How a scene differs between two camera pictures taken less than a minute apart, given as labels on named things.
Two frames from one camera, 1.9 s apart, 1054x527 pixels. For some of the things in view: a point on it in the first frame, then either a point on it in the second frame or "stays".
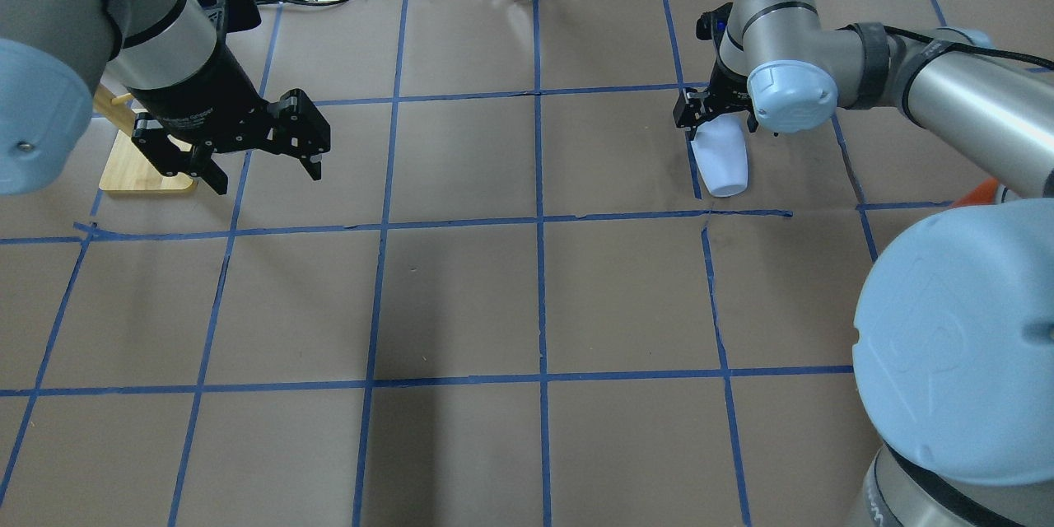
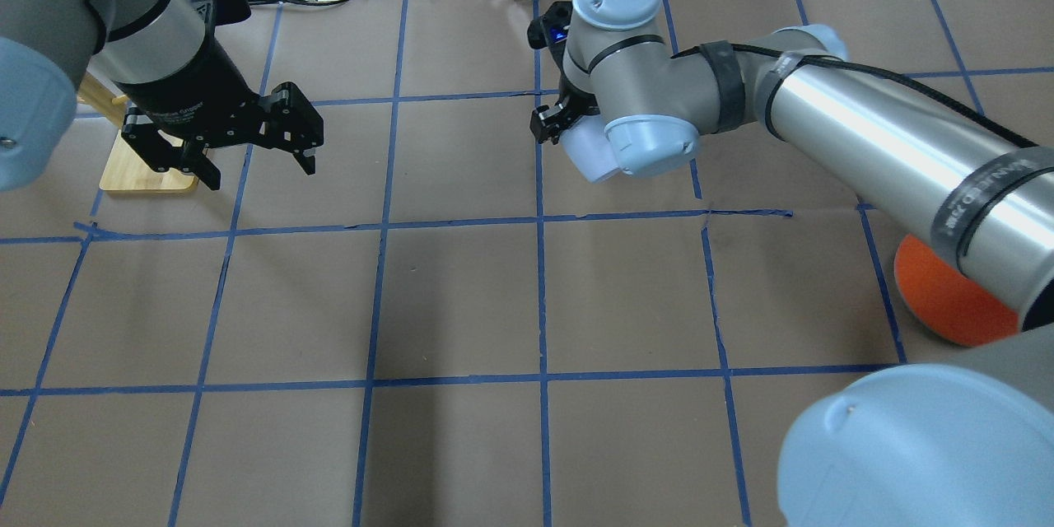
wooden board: [130, 168] stays
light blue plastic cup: [720, 151] to [587, 146]
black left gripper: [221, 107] stays
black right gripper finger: [689, 110] to [547, 122]
